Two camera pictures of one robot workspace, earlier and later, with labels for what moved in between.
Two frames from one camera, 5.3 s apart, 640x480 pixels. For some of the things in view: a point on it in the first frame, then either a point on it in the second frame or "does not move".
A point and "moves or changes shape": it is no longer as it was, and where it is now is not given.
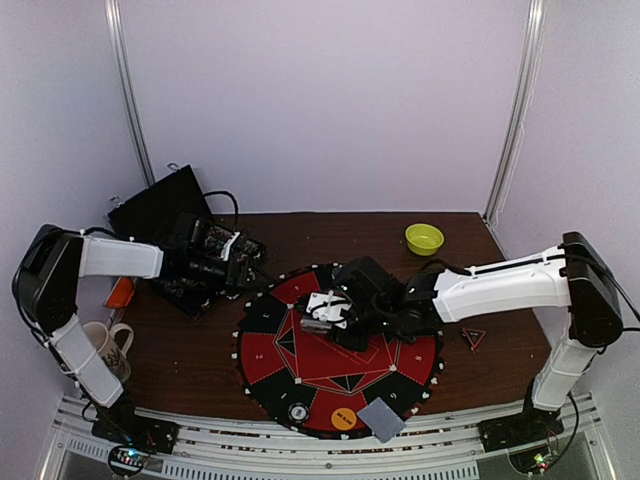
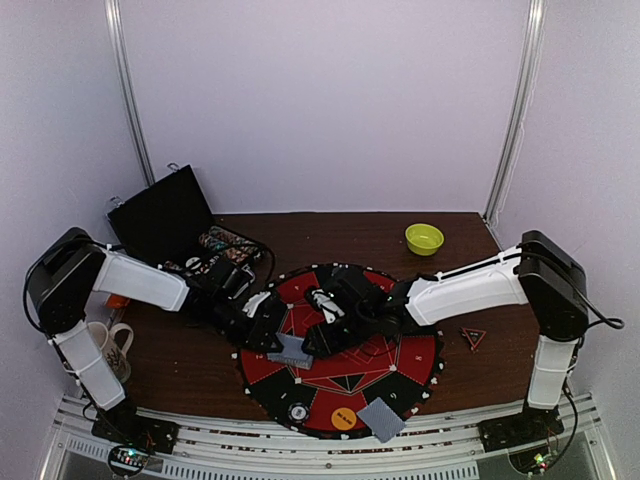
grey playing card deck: [315, 326] moves or changes shape
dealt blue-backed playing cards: [381, 420] does not move
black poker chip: [298, 412] does not move
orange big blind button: [343, 418] does not move
